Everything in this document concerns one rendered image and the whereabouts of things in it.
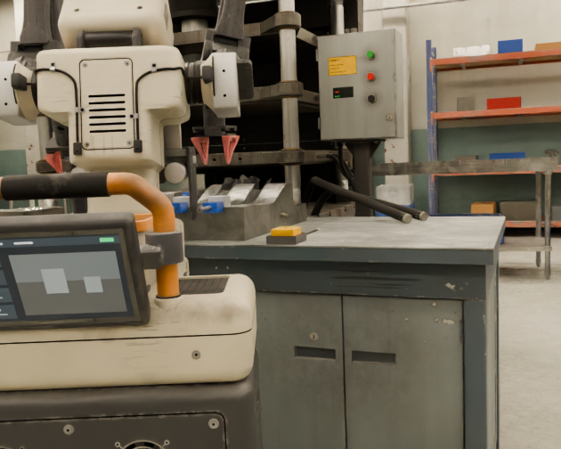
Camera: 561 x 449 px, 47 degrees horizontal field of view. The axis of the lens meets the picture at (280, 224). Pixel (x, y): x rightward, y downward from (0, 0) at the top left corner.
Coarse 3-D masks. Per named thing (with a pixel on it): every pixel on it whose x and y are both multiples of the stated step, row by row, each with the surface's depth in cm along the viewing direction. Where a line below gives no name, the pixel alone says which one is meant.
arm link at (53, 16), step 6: (54, 0) 152; (60, 0) 154; (54, 6) 153; (60, 6) 154; (54, 12) 153; (60, 12) 154; (54, 18) 153; (54, 24) 153; (54, 30) 153; (54, 36) 153; (60, 36) 154; (60, 42) 154
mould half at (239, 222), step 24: (216, 192) 199; (240, 192) 196; (264, 192) 193; (288, 192) 198; (216, 216) 170; (240, 216) 168; (264, 216) 180; (192, 240) 174; (216, 240) 171; (240, 240) 168
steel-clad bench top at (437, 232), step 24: (336, 216) 224; (360, 216) 220; (384, 216) 217; (432, 216) 210; (456, 216) 207; (480, 216) 205; (504, 216) 202; (264, 240) 168; (312, 240) 164; (336, 240) 162; (360, 240) 160; (384, 240) 159; (408, 240) 157; (432, 240) 155; (456, 240) 154; (480, 240) 152
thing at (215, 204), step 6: (210, 198) 171; (216, 198) 171; (222, 198) 170; (228, 198) 172; (204, 204) 168; (210, 204) 167; (216, 204) 166; (222, 204) 169; (228, 204) 172; (198, 210) 162; (204, 210) 163; (210, 210) 167; (216, 210) 167; (222, 210) 169
